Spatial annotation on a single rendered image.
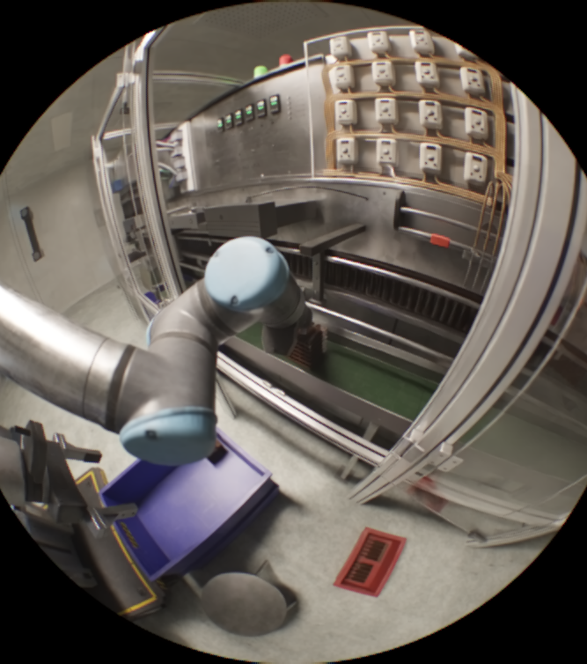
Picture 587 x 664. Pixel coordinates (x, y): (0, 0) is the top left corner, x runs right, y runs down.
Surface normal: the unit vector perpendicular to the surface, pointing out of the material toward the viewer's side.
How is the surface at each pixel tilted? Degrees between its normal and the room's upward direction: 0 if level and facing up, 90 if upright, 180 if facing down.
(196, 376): 57
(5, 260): 90
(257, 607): 0
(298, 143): 90
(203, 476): 0
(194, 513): 0
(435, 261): 90
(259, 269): 41
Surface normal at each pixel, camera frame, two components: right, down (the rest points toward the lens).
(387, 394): -0.08, -0.79
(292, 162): -0.60, 0.52
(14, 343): 0.59, -0.15
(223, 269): -0.14, -0.17
